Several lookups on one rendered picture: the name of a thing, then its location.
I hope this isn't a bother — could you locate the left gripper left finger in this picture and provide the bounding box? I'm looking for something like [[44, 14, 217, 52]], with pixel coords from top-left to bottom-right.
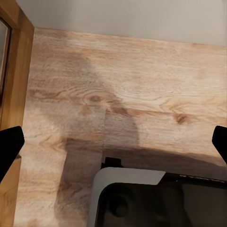
[[0, 126, 25, 183]]

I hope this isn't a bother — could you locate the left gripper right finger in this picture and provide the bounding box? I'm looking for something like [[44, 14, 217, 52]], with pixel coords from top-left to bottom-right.
[[212, 126, 227, 164]]

